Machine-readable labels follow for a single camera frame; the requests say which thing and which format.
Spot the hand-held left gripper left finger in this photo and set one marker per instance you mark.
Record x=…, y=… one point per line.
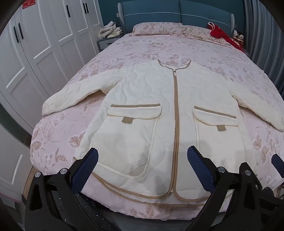
x=85, y=171

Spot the grey-blue curtain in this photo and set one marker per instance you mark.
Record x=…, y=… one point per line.
x=266, y=44

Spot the pile of beige cloths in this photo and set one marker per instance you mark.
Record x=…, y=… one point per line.
x=111, y=31

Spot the small plush toys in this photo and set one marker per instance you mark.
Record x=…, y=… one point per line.
x=238, y=36

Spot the red paper decoration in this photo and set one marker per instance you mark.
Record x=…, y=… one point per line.
x=28, y=4

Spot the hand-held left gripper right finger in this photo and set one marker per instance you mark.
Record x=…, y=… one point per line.
x=199, y=171

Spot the blue bed headboard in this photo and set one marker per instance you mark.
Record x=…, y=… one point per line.
x=155, y=11

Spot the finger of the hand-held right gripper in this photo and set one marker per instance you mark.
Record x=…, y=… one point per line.
x=278, y=165

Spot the pink butterfly bedspread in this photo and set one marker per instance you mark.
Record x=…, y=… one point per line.
x=144, y=48

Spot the grey nightstand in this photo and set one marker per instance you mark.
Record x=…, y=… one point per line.
x=105, y=43

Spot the white panelled cabinet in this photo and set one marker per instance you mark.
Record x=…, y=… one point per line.
x=11, y=168

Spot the white panelled wardrobe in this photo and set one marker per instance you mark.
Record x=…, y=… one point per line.
x=44, y=44

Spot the red cloth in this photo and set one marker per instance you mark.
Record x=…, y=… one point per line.
x=218, y=33

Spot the cream quilted jacket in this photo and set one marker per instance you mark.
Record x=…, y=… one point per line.
x=137, y=88

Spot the pink floral pillow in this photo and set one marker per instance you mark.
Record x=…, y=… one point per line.
x=195, y=31
x=155, y=27

